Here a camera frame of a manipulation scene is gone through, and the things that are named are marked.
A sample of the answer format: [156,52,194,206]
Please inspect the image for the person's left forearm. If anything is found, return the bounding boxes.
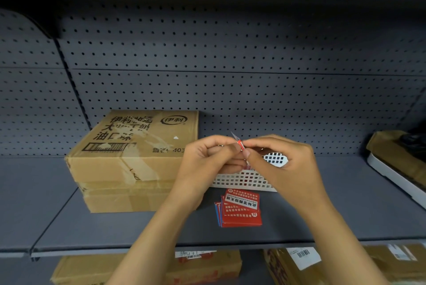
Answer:
[106,194,204,285]

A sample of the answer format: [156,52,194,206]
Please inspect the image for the stack of red cards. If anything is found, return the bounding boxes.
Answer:
[214,189,263,228]

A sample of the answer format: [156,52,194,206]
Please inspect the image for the grey pegboard back panel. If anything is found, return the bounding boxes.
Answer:
[0,2,426,162]

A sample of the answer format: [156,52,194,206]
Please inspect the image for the plain flat cardboard box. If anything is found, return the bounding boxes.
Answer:
[78,182,187,214]

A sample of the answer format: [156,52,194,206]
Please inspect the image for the white red shipping label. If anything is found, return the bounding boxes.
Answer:
[175,250,217,260]

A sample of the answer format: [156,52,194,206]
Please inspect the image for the person's left hand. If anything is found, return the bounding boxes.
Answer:
[172,135,249,209]

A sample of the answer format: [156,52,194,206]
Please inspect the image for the small red white card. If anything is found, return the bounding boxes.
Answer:
[230,131,247,153]

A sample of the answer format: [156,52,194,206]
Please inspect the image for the black object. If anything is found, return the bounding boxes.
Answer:
[399,132,426,159]

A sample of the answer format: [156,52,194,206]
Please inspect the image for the large printed cardboard box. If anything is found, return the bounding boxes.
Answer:
[65,110,199,192]

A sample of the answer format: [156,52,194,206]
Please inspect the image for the person's right hand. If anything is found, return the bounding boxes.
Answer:
[242,134,331,217]

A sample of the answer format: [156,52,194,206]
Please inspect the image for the white tray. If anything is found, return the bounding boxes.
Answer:
[367,153,426,211]

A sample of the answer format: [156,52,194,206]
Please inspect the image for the cardboard box with barcode labels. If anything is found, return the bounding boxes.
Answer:
[264,244,426,285]

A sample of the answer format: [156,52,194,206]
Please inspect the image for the grey metal shelf board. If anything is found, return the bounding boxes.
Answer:
[0,156,426,259]

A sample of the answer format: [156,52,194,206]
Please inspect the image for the white barcode label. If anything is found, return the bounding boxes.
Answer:
[286,247,322,271]

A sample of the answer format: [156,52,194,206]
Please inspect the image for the person's right forearm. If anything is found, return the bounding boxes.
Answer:
[296,201,391,285]

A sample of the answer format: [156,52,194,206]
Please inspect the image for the white perforated plastic basket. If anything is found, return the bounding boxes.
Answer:
[210,144,289,192]

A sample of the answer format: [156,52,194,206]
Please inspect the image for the cardboard box with red print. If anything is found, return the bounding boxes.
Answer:
[50,250,243,285]

